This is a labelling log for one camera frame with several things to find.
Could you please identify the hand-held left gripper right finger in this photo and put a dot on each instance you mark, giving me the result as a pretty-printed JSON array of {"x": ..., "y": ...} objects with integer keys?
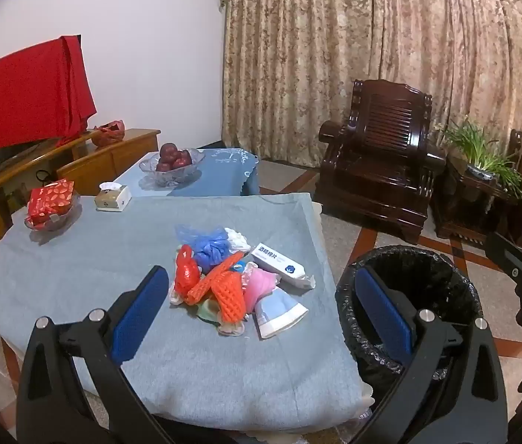
[{"x": 383, "y": 314}]

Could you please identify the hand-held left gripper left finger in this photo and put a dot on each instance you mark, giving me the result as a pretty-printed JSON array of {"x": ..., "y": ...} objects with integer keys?
[{"x": 140, "y": 314}]

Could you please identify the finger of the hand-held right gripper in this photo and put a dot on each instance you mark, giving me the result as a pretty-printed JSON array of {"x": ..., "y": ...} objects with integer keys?
[{"x": 510, "y": 259}]

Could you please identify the black-lined trash bin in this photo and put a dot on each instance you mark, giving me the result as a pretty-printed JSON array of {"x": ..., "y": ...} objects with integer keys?
[{"x": 432, "y": 277}]

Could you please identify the blue plastic bag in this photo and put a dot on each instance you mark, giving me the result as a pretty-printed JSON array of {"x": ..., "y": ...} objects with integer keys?
[{"x": 207, "y": 249}]

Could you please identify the white cardboard box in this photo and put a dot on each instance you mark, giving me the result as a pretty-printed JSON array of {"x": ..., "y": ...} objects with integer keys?
[{"x": 279, "y": 264}]

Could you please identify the red plastic bag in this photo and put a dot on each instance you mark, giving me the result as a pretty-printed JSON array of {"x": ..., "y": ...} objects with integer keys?
[{"x": 186, "y": 273}]

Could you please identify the green foam fruit net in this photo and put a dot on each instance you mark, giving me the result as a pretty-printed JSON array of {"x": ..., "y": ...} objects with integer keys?
[{"x": 207, "y": 311}]

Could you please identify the dark wooden side table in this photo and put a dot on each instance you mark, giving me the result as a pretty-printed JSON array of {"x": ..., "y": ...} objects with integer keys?
[{"x": 464, "y": 208}]

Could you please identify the orange foam fruit net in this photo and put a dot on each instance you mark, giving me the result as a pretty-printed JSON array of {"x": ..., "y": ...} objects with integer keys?
[
  {"x": 217, "y": 277},
  {"x": 229, "y": 300}
]

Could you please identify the pale foam fruit net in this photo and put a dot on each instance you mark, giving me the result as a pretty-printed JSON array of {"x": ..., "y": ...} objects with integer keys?
[{"x": 230, "y": 330}]

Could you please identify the potted green plant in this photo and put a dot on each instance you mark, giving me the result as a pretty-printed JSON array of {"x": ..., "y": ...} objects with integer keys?
[{"x": 483, "y": 152}]

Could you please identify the white tissue box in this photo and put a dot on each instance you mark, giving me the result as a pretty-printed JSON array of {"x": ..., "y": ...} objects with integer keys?
[{"x": 112, "y": 198}]

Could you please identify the crumpled white paper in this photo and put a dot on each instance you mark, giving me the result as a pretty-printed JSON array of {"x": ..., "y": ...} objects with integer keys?
[{"x": 237, "y": 239}]

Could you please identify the pink foam fruit net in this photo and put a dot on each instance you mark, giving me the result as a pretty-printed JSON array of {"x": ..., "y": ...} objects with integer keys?
[{"x": 261, "y": 284}]

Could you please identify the glass fruit bowl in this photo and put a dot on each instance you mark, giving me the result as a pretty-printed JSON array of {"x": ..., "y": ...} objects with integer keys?
[{"x": 170, "y": 176}]

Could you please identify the red patterned gift box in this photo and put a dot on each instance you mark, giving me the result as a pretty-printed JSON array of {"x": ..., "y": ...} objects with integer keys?
[{"x": 50, "y": 200}]

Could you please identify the red apple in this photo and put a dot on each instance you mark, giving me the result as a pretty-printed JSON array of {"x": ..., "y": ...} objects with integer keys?
[
  {"x": 181, "y": 161},
  {"x": 167, "y": 150},
  {"x": 163, "y": 165}
]

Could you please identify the wooden cabinet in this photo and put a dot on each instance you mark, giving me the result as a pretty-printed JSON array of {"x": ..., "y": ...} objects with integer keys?
[{"x": 99, "y": 164}]

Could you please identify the blue tablecloth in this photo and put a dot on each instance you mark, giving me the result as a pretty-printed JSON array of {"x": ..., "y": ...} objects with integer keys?
[{"x": 224, "y": 171}]

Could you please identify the red basket on cabinet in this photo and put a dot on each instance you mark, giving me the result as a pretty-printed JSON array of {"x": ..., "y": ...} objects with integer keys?
[{"x": 109, "y": 134}]

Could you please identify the television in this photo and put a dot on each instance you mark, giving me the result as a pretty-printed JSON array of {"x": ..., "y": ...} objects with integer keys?
[{"x": 2, "y": 157}]

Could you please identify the red cloth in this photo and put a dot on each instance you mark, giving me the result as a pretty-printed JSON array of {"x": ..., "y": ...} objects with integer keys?
[{"x": 20, "y": 97}]

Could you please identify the beige patterned curtain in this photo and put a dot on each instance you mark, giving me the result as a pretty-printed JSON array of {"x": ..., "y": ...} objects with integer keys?
[{"x": 335, "y": 37}]

